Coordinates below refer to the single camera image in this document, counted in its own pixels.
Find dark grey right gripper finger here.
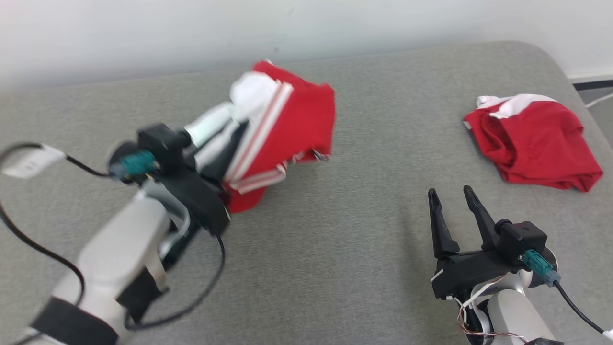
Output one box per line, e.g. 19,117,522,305
428,188,460,260
463,185,499,251

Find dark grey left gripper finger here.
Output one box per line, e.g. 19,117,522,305
184,103,237,145
195,121,250,182

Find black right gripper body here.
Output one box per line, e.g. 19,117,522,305
430,249,523,300

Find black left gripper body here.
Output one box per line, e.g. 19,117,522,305
167,164,231,236

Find red jersey with black lettering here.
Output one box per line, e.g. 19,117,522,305
223,60,336,214

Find red shorts with white waistband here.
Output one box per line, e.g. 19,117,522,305
462,93,604,193

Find grey fabric sofa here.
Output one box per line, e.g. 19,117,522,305
0,41,613,345

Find black cable with teal plug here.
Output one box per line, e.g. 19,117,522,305
522,249,613,342

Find thin black left gripper cable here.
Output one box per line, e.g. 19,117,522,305
124,234,226,331

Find black cable with white label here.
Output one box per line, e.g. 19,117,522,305
0,143,159,307

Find white floor cable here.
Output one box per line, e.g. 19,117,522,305
585,92,613,109

